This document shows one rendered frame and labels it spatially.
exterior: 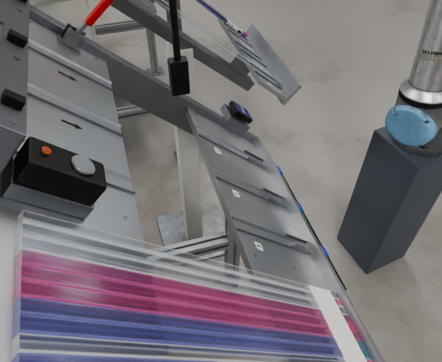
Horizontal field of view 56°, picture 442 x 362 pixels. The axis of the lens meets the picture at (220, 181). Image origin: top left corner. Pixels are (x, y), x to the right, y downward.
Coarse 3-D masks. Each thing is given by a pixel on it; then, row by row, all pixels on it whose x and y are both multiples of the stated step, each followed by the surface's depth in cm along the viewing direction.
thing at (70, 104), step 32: (32, 32) 60; (32, 64) 54; (64, 64) 59; (96, 64) 67; (32, 96) 49; (64, 96) 54; (96, 96) 60; (32, 128) 45; (64, 128) 49; (96, 128) 54; (96, 160) 50; (0, 192) 37; (128, 192) 49; (0, 224) 34; (96, 224) 42; (128, 224) 46; (0, 256) 32; (0, 288) 31; (0, 320) 29; (0, 352) 28
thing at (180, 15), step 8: (160, 0) 84; (168, 8) 86; (184, 16) 88; (192, 24) 90; (208, 32) 92; (216, 40) 94; (224, 48) 96; (232, 48) 98; (240, 56) 99; (248, 64) 101; (256, 64) 103; (264, 72) 104; (272, 80) 107
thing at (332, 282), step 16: (256, 144) 93; (272, 160) 89; (272, 176) 86; (288, 192) 82; (288, 208) 80; (304, 224) 77; (320, 256) 72; (320, 272) 71; (336, 288) 68; (352, 304) 66; (352, 320) 65; (368, 336) 62
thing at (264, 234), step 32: (192, 128) 78; (224, 128) 88; (224, 160) 76; (256, 160) 88; (224, 192) 67; (256, 192) 76; (256, 224) 67; (288, 224) 77; (256, 256) 60; (288, 256) 67
